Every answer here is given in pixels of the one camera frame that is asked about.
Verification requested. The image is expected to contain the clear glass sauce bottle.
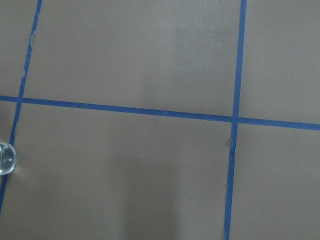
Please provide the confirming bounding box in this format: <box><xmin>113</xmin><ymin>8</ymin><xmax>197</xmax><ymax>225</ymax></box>
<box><xmin>0</xmin><ymin>142</ymin><xmax>18</xmax><ymax>176</ymax></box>

